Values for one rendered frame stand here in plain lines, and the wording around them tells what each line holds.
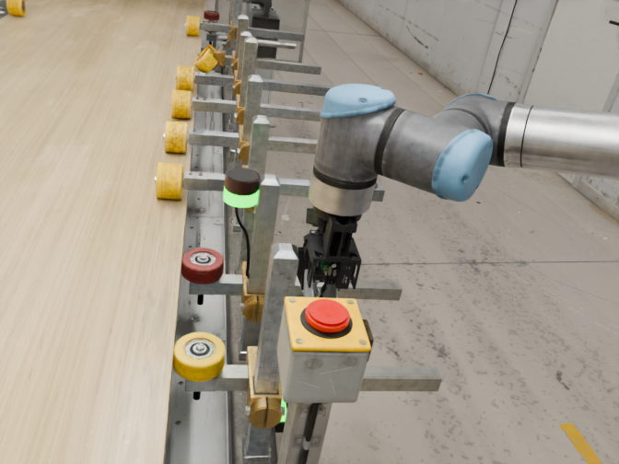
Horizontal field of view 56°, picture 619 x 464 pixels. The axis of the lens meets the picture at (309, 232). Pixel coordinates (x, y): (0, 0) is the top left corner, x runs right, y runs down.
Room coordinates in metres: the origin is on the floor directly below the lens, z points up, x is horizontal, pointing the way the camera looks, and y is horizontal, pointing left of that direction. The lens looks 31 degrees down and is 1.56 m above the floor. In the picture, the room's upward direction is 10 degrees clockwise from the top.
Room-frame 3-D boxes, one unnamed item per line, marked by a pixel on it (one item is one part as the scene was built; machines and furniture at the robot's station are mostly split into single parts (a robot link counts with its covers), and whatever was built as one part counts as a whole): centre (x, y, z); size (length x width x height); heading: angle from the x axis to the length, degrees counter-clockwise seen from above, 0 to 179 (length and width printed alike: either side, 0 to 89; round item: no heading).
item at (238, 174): (0.90, 0.13, 1.00); 0.06 x 0.06 x 0.22; 13
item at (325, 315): (0.42, -0.03, 1.22); 0.04 x 0.04 x 0.02
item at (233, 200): (0.90, 0.13, 1.07); 0.06 x 0.06 x 0.02
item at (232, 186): (0.90, 0.13, 1.10); 0.06 x 0.06 x 0.02
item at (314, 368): (0.42, -0.03, 1.18); 0.07 x 0.07 x 0.08; 13
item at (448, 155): (0.71, -0.14, 1.28); 0.12 x 0.12 x 0.09; 66
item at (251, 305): (0.93, 0.09, 0.85); 0.13 x 0.06 x 0.05; 13
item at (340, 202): (0.75, -0.04, 1.19); 0.10 x 0.09 x 0.05; 103
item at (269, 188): (0.91, 0.08, 0.87); 0.03 x 0.03 x 0.48; 13
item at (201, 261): (0.93, 0.19, 0.85); 0.08 x 0.08 x 0.11
